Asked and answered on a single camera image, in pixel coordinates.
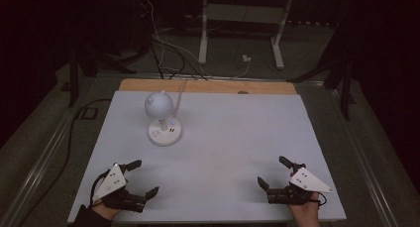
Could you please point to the white table mat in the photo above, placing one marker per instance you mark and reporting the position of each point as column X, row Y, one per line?
column 224, row 161

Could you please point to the white plug adapter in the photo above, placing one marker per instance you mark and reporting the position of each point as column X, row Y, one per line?
column 246, row 58

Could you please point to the white desk lamp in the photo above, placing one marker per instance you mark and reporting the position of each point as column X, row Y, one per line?
column 161, row 121

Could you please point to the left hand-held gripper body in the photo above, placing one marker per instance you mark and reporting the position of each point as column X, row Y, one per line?
column 114, row 182

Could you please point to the person's left hand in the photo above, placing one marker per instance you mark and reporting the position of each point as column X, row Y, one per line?
column 106, row 211

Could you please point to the white metal stand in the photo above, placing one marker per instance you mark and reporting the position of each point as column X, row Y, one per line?
column 242, row 14

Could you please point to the person's right hand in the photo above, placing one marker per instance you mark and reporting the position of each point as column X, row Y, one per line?
column 305, row 213

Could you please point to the metal floor rail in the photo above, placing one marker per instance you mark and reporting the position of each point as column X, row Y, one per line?
column 366, row 161
column 39, row 174

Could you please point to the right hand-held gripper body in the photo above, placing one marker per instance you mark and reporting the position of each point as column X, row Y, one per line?
column 303, row 184

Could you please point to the black stand leg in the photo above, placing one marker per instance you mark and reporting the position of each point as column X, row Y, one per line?
column 345, row 94
column 73, row 78

